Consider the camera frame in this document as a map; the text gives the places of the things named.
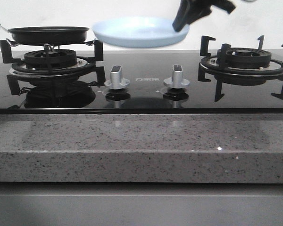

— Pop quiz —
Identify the black burner head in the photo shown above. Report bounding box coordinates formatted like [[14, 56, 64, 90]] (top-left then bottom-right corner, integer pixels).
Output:
[[24, 49, 77, 70], [225, 48, 272, 69]]

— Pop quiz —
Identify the black glass gas cooktop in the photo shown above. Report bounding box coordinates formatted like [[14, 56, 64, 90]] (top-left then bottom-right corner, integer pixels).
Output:
[[0, 50, 283, 114]]

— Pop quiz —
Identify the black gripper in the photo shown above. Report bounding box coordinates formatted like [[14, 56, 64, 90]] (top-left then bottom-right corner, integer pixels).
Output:
[[172, 0, 236, 32]]

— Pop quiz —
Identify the black frying pan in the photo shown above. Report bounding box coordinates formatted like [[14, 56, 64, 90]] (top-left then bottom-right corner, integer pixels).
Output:
[[5, 26, 89, 46]]

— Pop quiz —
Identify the right black burner head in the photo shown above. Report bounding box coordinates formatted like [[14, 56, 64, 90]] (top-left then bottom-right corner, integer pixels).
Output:
[[225, 48, 272, 69]]

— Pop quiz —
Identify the left black burner head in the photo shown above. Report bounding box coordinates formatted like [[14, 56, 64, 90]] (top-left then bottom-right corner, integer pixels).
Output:
[[24, 49, 77, 70]]

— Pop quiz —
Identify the left silver stove knob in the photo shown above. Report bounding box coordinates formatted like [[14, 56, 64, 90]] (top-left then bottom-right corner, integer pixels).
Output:
[[104, 65, 130, 90]]

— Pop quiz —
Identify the grey cabinet front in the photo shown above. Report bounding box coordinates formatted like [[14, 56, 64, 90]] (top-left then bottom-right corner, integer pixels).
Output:
[[0, 183, 283, 226]]

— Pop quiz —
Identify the light blue round plate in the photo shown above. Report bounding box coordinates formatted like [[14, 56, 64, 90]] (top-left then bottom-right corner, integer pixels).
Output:
[[92, 16, 189, 48]]

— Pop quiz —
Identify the right silver stove knob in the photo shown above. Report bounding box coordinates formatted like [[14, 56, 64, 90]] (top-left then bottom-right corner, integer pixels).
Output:
[[164, 65, 190, 89]]

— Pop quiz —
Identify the silver stove knob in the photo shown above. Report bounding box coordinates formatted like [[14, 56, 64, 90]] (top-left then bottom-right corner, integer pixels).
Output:
[[104, 65, 130, 90], [164, 65, 190, 89]]

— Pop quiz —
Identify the left black burner grate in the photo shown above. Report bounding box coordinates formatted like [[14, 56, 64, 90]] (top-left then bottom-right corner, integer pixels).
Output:
[[0, 39, 106, 95]]

